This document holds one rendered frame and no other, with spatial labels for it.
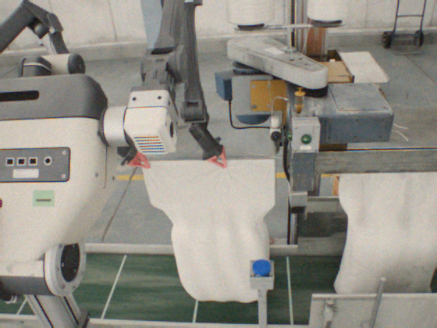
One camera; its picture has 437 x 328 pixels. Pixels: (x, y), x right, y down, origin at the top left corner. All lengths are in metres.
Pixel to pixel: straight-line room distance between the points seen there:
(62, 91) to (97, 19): 5.92
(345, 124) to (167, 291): 1.16
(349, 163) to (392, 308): 0.53
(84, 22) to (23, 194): 6.10
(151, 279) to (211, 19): 4.97
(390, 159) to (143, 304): 1.23
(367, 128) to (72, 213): 0.82
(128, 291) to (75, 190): 1.15
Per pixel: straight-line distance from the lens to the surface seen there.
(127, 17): 6.63
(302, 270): 1.92
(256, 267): 1.29
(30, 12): 1.46
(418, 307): 1.53
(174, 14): 1.09
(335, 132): 1.15
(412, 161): 1.47
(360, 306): 1.47
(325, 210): 1.81
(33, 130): 0.91
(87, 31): 6.93
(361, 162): 1.42
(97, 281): 2.04
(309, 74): 1.19
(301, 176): 1.21
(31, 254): 0.89
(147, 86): 0.86
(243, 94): 1.50
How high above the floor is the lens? 1.82
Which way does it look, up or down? 33 degrees down
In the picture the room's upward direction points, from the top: 5 degrees counter-clockwise
